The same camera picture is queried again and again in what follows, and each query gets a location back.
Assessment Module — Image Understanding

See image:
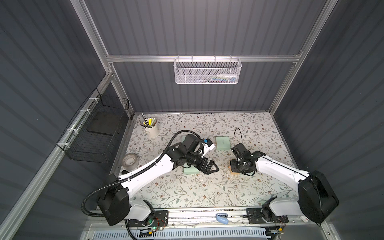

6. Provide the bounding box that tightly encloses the white wire mesh basket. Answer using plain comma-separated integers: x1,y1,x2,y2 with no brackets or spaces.
173,58,242,85

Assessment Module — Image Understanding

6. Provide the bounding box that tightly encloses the black corrugated cable conduit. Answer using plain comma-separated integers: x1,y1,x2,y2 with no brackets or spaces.
80,129,205,218

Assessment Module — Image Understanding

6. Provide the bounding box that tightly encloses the mint green drawer jewelry box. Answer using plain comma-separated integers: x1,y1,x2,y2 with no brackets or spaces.
229,160,241,175
183,166,200,175

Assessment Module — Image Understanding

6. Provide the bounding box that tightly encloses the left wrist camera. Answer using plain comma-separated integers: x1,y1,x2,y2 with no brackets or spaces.
182,134,216,157

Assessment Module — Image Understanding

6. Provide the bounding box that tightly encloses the black wire mesh basket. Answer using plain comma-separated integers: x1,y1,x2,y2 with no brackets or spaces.
57,92,130,164

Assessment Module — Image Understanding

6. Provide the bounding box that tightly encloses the black camera cable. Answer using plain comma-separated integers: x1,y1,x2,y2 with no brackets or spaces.
233,127,244,145

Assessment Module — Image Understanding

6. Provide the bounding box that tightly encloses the white pen cup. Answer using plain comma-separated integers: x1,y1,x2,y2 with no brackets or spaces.
141,113,160,138

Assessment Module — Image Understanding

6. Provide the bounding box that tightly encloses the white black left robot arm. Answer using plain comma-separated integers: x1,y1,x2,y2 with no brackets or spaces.
98,147,220,226

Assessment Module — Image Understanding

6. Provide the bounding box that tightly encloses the blue stapler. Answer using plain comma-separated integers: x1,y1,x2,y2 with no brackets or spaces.
216,213,229,225

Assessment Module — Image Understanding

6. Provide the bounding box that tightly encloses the white tape roll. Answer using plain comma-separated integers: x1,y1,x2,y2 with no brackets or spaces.
122,153,139,172

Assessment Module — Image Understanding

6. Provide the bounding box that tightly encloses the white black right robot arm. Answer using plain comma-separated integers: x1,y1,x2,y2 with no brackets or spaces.
230,143,340,225

